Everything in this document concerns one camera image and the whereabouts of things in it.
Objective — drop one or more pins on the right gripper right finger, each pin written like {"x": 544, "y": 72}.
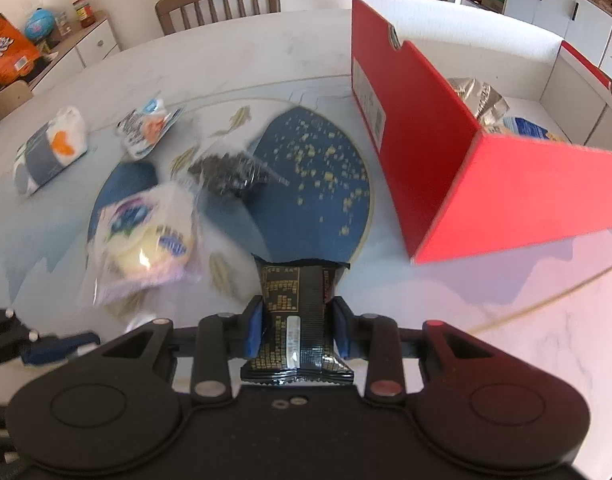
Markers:
{"x": 374, "y": 339}

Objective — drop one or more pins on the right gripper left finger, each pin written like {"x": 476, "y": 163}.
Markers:
{"x": 220, "y": 338}

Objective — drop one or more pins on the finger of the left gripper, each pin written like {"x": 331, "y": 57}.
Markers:
{"x": 43, "y": 350}

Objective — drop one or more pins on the black snack packet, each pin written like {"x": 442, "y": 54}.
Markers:
{"x": 297, "y": 343}

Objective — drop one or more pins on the blueberry bread clear package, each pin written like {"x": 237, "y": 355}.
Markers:
{"x": 146, "y": 240}

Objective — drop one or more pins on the clear bag black clips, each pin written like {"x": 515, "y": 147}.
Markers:
{"x": 227, "y": 171}

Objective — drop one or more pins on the blue white small packet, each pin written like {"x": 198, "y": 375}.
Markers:
{"x": 518, "y": 126}

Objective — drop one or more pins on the silver foil snack bag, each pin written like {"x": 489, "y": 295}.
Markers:
{"x": 486, "y": 104}

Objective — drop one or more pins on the tissue paper pack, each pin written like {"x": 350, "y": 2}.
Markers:
{"x": 52, "y": 148}

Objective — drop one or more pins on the white orange snack pouch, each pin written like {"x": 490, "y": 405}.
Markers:
{"x": 142, "y": 129}

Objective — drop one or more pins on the red shoe box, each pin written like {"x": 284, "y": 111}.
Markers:
{"x": 461, "y": 188}

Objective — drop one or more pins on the orange snack bag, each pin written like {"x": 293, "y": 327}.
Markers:
{"x": 19, "y": 58}

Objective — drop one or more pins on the white side drawer cabinet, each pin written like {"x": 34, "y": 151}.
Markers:
{"x": 80, "y": 49}

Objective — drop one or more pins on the blue globe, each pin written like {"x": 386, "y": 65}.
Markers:
{"x": 39, "y": 25}

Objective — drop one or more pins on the white cabinet with shelves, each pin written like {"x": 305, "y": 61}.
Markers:
{"x": 550, "y": 0}

